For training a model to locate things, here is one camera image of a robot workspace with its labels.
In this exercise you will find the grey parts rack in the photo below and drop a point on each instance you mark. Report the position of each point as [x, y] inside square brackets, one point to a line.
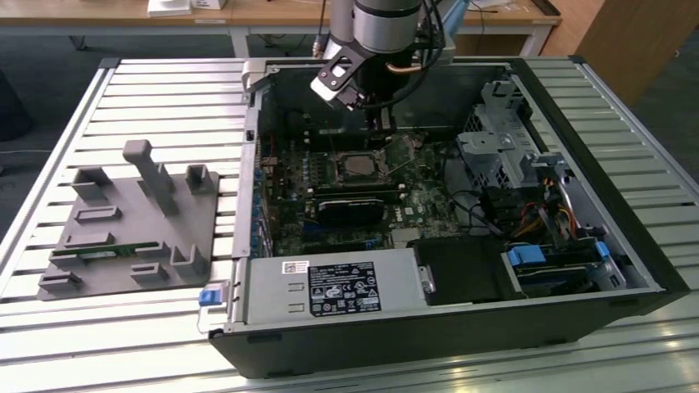
[136, 245]

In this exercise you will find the small silver heatsink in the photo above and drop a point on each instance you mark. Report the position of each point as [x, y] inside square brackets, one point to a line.
[407, 235]

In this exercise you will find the blue disk carrier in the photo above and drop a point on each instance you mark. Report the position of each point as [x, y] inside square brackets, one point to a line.
[526, 257]

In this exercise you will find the black plastic shroud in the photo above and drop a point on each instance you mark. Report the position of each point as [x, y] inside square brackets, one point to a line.
[464, 270]

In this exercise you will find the blue drive clip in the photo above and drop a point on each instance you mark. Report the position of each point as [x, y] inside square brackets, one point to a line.
[602, 250]

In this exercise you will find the metal drive cage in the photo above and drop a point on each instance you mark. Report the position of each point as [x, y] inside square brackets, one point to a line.
[491, 159]

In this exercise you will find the blue case latch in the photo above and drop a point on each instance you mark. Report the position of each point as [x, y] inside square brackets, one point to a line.
[212, 297]

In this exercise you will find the green motherboard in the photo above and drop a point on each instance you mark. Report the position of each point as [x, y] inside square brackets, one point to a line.
[420, 204]

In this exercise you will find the CPU socket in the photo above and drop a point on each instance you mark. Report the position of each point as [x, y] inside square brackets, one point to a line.
[335, 170]

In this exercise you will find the black graphics card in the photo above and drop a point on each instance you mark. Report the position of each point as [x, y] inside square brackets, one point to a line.
[349, 213]

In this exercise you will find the silver power supply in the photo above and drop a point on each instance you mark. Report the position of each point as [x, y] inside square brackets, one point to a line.
[261, 282]

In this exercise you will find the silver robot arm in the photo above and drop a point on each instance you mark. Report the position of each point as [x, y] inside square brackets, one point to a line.
[381, 24]

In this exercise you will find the wooden desk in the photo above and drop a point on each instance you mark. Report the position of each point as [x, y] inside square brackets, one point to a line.
[164, 18]

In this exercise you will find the black RAM slot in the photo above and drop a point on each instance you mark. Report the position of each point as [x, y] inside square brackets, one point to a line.
[355, 188]
[349, 141]
[355, 196]

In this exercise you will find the green RAM stick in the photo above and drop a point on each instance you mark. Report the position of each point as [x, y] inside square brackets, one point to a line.
[131, 248]

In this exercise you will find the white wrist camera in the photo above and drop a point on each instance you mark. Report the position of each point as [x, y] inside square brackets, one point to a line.
[332, 78]

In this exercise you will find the white box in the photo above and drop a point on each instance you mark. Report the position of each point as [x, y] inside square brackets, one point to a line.
[169, 7]

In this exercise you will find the metal locking lever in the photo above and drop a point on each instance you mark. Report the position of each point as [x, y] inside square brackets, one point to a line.
[403, 167]

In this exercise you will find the black PC case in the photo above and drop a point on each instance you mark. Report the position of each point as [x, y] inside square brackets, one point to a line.
[381, 348]

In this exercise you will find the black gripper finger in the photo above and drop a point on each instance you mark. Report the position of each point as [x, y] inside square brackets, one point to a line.
[388, 120]
[373, 123]

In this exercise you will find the wooden cabinet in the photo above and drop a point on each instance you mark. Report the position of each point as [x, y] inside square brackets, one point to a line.
[639, 45]

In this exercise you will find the silver CPU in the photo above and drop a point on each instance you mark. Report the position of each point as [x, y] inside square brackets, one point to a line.
[360, 164]

